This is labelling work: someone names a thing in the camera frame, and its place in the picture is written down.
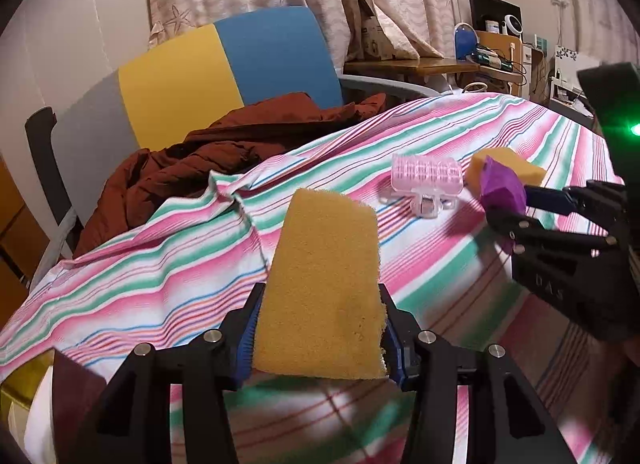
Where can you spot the large yellow sponge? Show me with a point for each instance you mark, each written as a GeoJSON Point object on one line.
{"type": "Point", "coordinates": [320, 294]}

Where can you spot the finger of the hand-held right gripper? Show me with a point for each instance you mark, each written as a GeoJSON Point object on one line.
{"type": "Point", "coordinates": [575, 200]}
{"type": "Point", "coordinates": [550, 242]}

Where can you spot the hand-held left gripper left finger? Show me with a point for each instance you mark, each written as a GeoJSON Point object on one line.
{"type": "Point", "coordinates": [248, 339]}

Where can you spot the small yellow sponge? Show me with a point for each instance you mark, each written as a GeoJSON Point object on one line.
{"type": "Point", "coordinates": [520, 168]}

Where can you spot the brown jacket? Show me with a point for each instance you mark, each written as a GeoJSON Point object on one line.
{"type": "Point", "coordinates": [200, 153]}

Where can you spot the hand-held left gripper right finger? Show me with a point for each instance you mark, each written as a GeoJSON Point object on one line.
{"type": "Point", "coordinates": [392, 346]}

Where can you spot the white flowered box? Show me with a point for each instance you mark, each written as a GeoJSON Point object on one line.
{"type": "Point", "coordinates": [575, 57]}

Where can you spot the small white fan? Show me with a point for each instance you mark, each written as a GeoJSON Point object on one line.
{"type": "Point", "coordinates": [512, 25]}

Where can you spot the striped tablecloth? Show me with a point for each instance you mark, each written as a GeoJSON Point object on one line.
{"type": "Point", "coordinates": [150, 264]}

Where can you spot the wooden desk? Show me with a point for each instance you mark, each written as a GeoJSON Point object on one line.
{"type": "Point", "coordinates": [400, 65]}

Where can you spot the wooden cabinet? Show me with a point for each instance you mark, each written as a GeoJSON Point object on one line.
{"type": "Point", "coordinates": [10, 224]}

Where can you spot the brown cardboard box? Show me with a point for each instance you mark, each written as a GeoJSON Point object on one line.
{"type": "Point", "coordinates": [377, 38]}

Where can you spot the purple packet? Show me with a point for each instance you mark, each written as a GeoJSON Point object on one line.
{"type": "Point", "coordinates": [502, 189]}

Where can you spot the pink hair roller clip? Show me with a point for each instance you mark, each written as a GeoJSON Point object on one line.
{"type": "Point", "coordinates": [425, 176]}

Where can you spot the blue yellow grey chair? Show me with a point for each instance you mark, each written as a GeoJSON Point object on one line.
{"type": "Point", "coordinates": [270, 58]}

